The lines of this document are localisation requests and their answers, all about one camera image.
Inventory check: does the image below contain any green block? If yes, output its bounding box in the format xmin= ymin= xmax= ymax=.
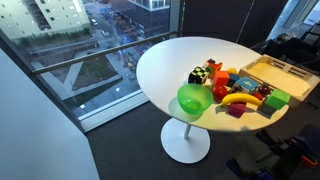
xmin=265 ymin=89 xmax=291 ymax=110

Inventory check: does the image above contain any red round block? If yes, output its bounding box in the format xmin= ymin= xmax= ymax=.
xmin=212 ymin=85 xmax=228 ymax=102

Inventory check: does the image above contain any orange cube block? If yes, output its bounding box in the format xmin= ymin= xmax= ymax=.
xmin=213 ymin=71 xmax=230 ymax=86

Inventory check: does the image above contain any dark blue block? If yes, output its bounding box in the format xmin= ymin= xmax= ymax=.
xmin=227 ymin=74 xmax=240 ymax=87

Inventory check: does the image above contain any yellow small block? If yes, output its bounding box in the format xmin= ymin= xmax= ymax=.
xmin=227 ymin=68 xmax=237 ymax=74

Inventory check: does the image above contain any blue and white block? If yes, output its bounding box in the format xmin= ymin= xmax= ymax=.
xmin=232 ymin=77 xmax=259 ymax=94

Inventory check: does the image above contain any wooden tray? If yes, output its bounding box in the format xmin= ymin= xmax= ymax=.
xmin=239 ymin=55 xmax=319 ymax=102

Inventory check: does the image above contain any green plastic bowl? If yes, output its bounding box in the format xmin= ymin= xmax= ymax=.
xmin=177 ymin=84 xmax=213 ymax=115

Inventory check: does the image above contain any black and green checkered cube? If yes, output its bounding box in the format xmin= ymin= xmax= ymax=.
xmin=188 ymin=67 xmax=208 ymax=84

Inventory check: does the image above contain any orange red toy figure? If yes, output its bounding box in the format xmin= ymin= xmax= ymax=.
xmin=206 ymin=59 xmax=222 ymax=78

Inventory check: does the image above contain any metal window railing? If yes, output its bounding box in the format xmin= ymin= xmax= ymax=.
xmin=32 ymin=31 xmax=177 ymax=75

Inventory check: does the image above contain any yellow banana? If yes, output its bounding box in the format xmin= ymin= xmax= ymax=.
xmin=221 ymin=93 xmax=262 ymax=106

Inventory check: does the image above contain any dark red apple toy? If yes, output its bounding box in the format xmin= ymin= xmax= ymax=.
xmin=258 ymin=85 xmax=270 ymax=96

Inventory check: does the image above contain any black orange equipment on floor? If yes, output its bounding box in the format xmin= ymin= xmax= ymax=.
xmin=226 ymin=124 xmax=320 ymax=180

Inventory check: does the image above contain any black chair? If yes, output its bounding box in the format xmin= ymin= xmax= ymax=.
xmin=257 ymin=23 xmax=320 ymax=75

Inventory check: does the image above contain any white round pedestal table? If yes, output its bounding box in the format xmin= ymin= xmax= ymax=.
xmin=136 ymin=37 xmax=289 ymax=164

